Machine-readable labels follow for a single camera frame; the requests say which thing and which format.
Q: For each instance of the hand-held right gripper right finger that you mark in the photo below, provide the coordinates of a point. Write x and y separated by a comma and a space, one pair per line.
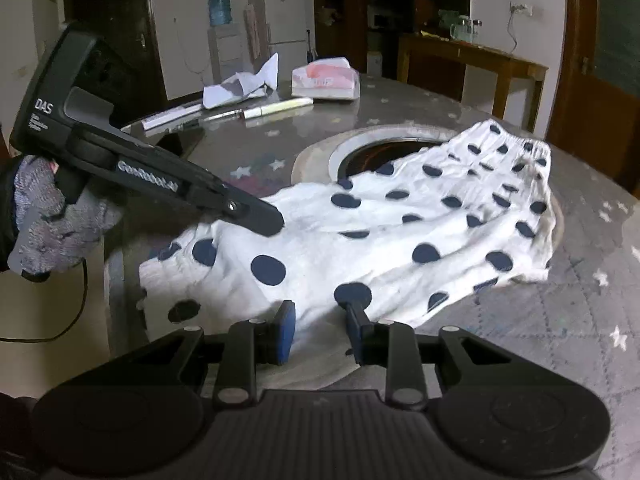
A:
354, 324

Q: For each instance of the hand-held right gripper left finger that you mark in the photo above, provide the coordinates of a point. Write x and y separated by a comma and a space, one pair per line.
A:
286, 325

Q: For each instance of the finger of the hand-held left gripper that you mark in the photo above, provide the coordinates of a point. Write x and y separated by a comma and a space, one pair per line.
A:
245, 210

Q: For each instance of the white polka dot pants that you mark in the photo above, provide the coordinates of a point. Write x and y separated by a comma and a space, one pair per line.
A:
400, 230

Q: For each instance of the person's left hand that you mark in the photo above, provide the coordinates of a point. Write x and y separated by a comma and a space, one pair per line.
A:
47, 225

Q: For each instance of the wooden door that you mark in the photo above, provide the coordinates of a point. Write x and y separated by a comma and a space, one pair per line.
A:
117, 30

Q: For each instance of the silver pen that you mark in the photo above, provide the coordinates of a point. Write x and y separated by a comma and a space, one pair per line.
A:
212, 119

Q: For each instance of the yellow marker pen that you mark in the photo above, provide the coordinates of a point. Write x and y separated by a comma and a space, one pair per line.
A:
277, 107

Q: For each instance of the crumpled white paper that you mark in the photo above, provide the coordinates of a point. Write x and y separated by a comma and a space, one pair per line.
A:
245, 87

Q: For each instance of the pink tissue box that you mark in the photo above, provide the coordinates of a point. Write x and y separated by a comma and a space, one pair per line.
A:
326, 78

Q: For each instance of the white water dispenser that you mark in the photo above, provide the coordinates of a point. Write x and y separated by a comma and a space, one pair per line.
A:
225, 52

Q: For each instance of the blue water bottle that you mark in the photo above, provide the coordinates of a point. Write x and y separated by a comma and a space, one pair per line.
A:
220, 10

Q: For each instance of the white refrigerator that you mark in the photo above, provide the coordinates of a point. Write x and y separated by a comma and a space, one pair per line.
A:
280, 20

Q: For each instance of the dark wooden shelf cabinet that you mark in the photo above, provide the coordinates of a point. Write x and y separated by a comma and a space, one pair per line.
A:
395, 10

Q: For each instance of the wooden side table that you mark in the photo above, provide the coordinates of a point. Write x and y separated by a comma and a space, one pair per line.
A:
470, 67

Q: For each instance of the glass jar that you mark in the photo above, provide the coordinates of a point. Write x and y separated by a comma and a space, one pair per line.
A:
462, 29

